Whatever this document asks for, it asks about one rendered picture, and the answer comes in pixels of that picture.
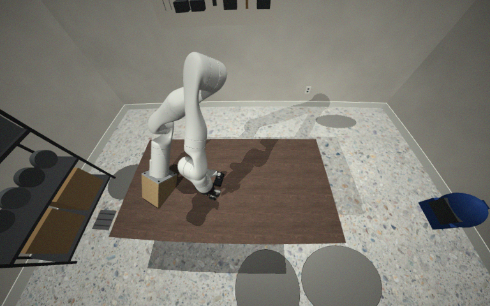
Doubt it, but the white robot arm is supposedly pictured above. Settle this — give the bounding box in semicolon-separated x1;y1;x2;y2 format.
148;52;227;193

